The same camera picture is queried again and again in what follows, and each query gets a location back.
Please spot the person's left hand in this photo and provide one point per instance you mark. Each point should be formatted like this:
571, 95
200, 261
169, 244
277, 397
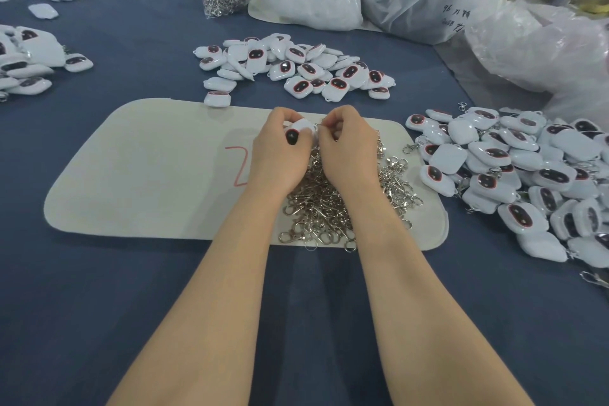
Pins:
278, 158

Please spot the person's right hand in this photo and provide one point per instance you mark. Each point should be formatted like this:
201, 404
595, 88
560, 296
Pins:
350, 155

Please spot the white charm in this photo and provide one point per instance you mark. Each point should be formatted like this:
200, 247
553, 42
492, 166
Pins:
297, 129

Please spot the person's left forearm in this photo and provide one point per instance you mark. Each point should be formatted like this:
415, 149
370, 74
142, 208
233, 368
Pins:
207, 315

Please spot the person's right forearm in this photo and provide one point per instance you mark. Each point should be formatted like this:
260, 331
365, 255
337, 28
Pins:
442, 315

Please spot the thin red thread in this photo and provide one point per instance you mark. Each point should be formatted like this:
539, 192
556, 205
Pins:
238, 165

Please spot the cream felt work mat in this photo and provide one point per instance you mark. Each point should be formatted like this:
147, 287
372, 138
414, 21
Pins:
128, 171

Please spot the crumpled clear plastic bag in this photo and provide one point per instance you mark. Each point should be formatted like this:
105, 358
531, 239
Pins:
547, 49

